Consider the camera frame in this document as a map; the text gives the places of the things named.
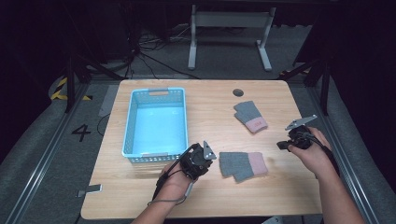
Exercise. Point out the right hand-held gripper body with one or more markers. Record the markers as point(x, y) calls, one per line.
point(299, 138)

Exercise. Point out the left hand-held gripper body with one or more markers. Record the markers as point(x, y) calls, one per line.
point(196, 161)

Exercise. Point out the light blue plastic basket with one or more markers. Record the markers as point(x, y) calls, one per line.
point(155, 127)

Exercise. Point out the person's right hand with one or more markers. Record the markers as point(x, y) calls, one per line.
point(316, 155)

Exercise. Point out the person's left hand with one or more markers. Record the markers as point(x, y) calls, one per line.
point(174, 183)

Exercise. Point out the black metal stand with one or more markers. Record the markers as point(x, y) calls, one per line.
point(71, 84)
point(325, 87)

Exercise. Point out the long grey tape strip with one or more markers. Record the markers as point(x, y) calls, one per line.
point(108, 101)

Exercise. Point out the small grey tape piece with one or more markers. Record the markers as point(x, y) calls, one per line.
point(91, 189)

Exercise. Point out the aluminium floor rail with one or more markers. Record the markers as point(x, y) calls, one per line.
point(345, 161)
point(46, 155)

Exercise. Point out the white metal stand frame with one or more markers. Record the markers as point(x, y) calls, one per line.
point(232, 20)

